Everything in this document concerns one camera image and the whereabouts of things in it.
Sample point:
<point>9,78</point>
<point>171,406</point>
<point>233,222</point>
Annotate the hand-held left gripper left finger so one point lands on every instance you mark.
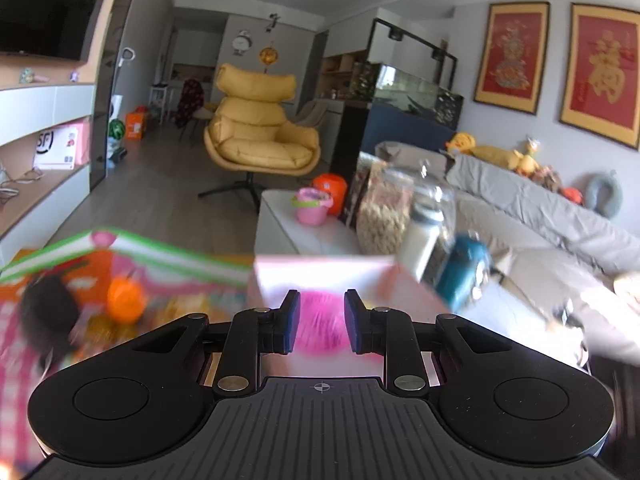
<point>291,321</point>

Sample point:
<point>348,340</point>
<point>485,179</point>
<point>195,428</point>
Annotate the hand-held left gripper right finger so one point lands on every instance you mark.
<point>354,324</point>

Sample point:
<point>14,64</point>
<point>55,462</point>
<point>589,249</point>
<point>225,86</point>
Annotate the pink fuzzy toy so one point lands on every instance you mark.
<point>322,321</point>

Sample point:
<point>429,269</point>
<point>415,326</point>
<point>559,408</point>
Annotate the pink cardboard box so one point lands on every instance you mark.
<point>320,274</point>

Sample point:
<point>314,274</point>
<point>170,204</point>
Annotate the black plush toy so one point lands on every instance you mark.
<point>47,310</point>

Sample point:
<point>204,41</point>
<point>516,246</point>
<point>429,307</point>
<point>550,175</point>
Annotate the white bottle with grey cap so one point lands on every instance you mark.
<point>419,245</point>

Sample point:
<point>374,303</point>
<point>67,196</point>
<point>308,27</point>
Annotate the white side table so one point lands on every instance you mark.
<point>280,215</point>

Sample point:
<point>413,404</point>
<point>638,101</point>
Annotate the colourful play mat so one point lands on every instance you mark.
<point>190,280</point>

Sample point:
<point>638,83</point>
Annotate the glass jar of pale nuts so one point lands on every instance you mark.
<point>382,215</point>

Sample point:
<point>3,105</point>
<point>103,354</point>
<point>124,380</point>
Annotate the pink toy bucket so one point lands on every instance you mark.
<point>312,207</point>

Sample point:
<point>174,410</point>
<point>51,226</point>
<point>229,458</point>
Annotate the teal insulated bottle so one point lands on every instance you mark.
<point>465,275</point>

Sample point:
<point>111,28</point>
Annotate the orange toy bucket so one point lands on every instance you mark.
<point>334,182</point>

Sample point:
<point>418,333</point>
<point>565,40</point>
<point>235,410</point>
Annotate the orange toy ball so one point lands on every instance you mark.
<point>125,301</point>

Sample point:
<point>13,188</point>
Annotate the yellow lounge armchair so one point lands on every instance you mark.
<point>260,130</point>

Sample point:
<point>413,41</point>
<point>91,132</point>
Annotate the beige sofa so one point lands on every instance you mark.
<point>540,270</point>

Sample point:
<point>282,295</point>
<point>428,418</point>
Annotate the yellow duck plush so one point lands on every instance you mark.
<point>475,149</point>

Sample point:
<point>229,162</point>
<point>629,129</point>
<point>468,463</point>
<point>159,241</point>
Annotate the dark chair with draped cloth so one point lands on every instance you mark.
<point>189,102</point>

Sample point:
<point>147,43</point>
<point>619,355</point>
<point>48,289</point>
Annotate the small yellow plush toy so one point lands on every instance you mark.
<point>529,157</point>

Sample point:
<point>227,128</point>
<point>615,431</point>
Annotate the brown and orange plush toy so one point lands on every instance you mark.
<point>552,182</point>

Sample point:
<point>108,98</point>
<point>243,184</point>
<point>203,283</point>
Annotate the orange paper bag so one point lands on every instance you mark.
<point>136,125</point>

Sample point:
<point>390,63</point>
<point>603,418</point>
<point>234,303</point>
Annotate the orange hanging ornament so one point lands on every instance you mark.
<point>268,54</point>

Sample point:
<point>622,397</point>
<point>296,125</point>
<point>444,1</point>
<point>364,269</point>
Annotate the grey neck pillow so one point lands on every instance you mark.
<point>602,187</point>

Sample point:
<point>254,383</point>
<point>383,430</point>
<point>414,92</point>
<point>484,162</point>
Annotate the white and pink carton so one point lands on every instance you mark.
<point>60,147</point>

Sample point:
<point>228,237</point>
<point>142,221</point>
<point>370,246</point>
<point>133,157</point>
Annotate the red framed figure picture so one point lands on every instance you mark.
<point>510,57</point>

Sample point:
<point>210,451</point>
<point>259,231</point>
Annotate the white and wood shelf unit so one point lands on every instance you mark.
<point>40,105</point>

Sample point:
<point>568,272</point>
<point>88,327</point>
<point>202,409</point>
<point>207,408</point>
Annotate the red framed character picture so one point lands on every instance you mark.
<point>602,75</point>

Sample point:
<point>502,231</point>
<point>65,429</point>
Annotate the black television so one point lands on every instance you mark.
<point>45,5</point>

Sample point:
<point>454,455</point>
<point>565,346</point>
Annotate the glass aquarium with black frame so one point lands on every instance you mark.
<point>415,92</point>

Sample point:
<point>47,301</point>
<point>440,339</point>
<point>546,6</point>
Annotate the white wall clock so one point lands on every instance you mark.
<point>241,42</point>

